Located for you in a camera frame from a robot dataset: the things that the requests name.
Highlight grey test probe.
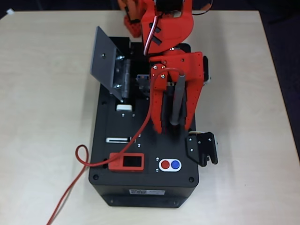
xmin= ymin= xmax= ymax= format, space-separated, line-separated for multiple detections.
xmin=170 ymin=74 xmax=187 ymax=127

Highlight red probe cable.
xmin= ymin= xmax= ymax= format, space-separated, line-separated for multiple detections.
xmin=46 ymin=67 xmax=186 ymax=225

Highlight grey metal lid panel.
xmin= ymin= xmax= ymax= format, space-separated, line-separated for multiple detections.
xmin=90 ymin=26 xmax=131 ymax=103

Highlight small blue electronic module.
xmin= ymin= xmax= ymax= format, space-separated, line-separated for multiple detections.
xmin=136 ymin=74 xmax=150 ymax=91

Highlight white angle knob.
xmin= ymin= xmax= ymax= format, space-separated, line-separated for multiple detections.
xmin=116 ymin=104 xmax=134 ymax=112

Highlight black task box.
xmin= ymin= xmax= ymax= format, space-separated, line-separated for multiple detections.
xmin=88 ymin=36 xmax=200 ymax=208

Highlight white slot slider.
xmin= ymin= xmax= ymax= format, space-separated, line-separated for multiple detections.
xmin=105 ymin=137 xmax=138 ymax=144

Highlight white oval button panel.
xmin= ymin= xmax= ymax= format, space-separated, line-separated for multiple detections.
xmin=158 ymin=158 xmax=182 ymax=172

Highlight red display module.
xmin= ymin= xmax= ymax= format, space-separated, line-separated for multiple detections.
xmin=108 ymin=152 xmax=145 ymax=173

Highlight white label sticker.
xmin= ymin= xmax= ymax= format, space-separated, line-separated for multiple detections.
xmin=128 ymin=189 xmax=166 ymax=195

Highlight black cable bracket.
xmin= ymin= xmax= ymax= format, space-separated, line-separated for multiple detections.
xmin=202 ymin=55 xmax=213 ymax=86
xmin=185 ymin=131 xmax=219 ymax=168

